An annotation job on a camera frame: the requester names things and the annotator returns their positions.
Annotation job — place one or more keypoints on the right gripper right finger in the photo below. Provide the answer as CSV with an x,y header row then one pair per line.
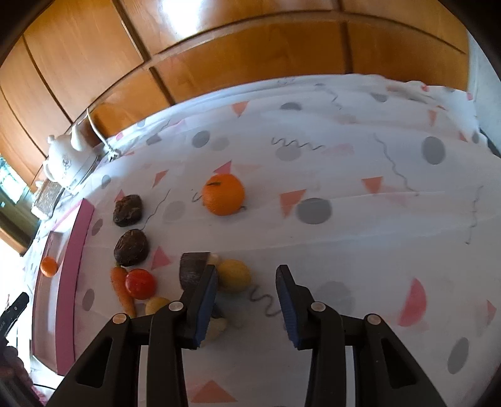
x,y
295,302

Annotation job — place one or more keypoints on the white patterned tablecloth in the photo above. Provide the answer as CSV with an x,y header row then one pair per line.
x,y
381,196

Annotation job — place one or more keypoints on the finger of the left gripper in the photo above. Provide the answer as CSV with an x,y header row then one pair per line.
x,y
13,312

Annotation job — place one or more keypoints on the yellow round fruit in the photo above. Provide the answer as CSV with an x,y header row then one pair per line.
x,y
154,304
233,276

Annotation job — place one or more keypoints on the orange with stem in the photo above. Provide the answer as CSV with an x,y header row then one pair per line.
x,y
223,194

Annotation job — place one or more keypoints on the small orange carrot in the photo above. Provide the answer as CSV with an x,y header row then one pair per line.
x,y
118,282

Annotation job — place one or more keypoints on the pink shallow cardboard tray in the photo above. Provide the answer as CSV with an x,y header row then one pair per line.
x,y
53,310

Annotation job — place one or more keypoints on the white ceramic electric kettle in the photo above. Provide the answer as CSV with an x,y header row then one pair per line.
x,y
69,160

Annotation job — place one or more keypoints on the ornate silver tissue box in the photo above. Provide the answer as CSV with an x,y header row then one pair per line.
x,y
45,199

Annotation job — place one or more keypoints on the dark cut eggplant piece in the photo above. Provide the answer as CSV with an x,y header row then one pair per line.
x,y
192,266

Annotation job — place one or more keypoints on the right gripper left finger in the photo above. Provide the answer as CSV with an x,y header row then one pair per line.
x,y
199,306

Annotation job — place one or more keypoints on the red tomato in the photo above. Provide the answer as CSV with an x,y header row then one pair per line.
x,y
140,284

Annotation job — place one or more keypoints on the dark brown wrinkled fruit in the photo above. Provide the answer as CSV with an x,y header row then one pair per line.
x,y
128,210

